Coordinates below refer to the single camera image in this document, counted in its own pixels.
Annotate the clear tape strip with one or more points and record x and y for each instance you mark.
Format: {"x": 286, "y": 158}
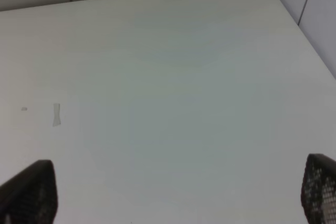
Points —
{"x": 56, "y": 120}

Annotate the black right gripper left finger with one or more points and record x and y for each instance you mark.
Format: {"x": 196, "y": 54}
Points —
{"x": 31, "y": 195}

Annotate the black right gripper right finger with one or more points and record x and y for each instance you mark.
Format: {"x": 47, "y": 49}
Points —
{"x": 318, "y": 189}

